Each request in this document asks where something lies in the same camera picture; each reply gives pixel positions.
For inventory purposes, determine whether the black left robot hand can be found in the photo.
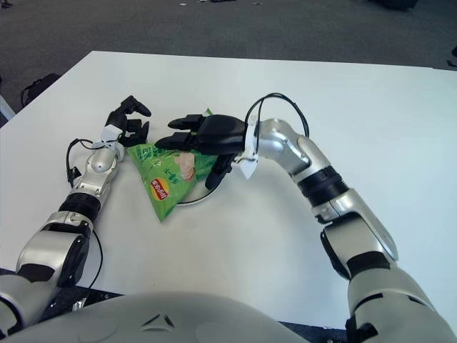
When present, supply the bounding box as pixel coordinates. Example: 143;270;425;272
105;95;152;149

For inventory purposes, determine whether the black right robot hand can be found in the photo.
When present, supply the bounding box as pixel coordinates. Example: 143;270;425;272
155;113;249;190

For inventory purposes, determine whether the green snack chip bag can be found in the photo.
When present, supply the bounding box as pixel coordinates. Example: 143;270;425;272
127;106;219;223

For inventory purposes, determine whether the white plate black rim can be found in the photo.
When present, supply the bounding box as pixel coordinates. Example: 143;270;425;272
176;156;229;207

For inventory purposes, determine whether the black backpack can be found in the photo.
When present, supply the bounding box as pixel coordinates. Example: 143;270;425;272
19;73;60;106

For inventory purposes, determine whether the white table leg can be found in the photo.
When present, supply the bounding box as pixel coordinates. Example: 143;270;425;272
0;94;16;122

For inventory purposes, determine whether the silver robot torso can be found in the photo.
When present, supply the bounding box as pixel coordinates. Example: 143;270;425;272
6;291;322;343

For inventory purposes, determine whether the large black floor object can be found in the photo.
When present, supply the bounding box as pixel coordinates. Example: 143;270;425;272
369;0;418;11

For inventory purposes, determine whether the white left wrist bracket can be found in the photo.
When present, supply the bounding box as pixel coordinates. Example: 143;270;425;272
99;123;124;149

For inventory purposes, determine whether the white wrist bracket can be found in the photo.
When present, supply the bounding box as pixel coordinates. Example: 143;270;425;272
99;123;124;149
231;117;261;179

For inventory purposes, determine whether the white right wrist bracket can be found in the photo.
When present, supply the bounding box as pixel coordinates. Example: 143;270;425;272
231;117;261;179

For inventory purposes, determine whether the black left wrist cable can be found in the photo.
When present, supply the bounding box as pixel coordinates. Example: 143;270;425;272
66;137;108;187

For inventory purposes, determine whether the black left elbow cable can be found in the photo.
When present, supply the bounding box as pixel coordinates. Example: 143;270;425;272
85;230;104;289

